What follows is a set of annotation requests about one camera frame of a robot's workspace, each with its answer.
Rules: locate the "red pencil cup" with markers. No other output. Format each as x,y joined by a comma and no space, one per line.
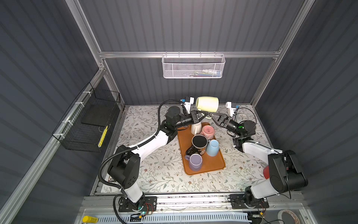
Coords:
266,172

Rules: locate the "pink mug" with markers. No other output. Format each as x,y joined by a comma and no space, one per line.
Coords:
208,131

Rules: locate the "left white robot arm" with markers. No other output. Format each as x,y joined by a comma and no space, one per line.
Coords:
121,170

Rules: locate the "white mug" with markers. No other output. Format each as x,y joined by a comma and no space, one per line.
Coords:
196,128

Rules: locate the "white ribbed cable duct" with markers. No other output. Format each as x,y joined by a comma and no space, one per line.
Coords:
186,218

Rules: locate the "black wire basket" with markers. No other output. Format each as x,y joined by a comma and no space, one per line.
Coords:
95,109

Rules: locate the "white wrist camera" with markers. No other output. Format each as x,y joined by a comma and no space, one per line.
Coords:
231,108
187,102

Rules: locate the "yellow marker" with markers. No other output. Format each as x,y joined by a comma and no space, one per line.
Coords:
90,219

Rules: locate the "yellow ruler in basket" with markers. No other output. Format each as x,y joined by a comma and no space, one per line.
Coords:
104,133

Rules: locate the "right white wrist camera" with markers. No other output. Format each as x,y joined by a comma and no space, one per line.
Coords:
231,108

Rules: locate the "black mug red inside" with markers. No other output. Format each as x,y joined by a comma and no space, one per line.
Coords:
199,145

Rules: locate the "orange plastic tray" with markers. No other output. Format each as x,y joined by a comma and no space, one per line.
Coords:
209,163

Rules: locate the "light blue mug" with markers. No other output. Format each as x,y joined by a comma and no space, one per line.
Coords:
212,148

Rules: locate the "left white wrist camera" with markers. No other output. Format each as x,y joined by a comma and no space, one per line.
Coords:
187,102

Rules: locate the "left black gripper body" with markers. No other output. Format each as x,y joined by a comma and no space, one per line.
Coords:
184,120

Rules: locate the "tape roll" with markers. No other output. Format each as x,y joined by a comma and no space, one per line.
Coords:
288,213

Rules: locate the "white wire basket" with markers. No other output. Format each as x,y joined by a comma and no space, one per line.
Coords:
193,66

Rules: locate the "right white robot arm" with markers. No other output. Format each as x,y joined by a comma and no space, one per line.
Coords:
285,172

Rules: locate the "purple mug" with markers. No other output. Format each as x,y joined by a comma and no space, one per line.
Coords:
195,161

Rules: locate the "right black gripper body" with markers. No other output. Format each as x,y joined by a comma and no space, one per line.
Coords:
232,127

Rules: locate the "light green mug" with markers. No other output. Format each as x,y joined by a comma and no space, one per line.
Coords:
207,104

